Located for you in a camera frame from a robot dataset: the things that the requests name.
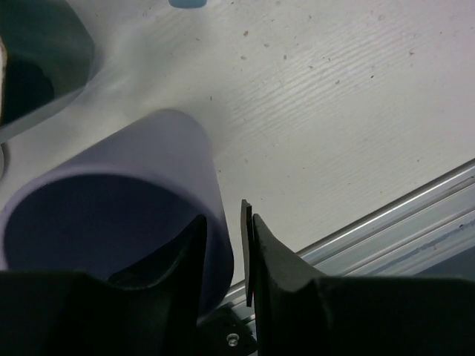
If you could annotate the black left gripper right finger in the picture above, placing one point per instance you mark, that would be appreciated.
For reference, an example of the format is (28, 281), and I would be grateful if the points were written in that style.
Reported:
(299, 310)

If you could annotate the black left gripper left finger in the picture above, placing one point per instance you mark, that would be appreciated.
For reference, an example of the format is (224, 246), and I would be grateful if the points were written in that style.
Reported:
(151, 308)

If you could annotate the lavender plastic cup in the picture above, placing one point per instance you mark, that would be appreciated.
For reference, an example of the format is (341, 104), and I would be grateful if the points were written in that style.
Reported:
(120, 200)

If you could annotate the dark teal cup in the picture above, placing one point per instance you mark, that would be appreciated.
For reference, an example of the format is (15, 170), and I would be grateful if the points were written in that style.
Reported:
(49, 60)

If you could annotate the light blue faceted mug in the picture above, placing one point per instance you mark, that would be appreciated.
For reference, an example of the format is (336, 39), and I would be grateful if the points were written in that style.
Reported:
(187, 4)

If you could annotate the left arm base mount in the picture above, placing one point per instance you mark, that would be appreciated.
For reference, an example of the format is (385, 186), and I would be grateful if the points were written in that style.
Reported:
(223, 333)

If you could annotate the aluminium mounting rail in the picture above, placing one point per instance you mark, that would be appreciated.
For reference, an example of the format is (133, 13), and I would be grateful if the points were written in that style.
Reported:
(411, 234)

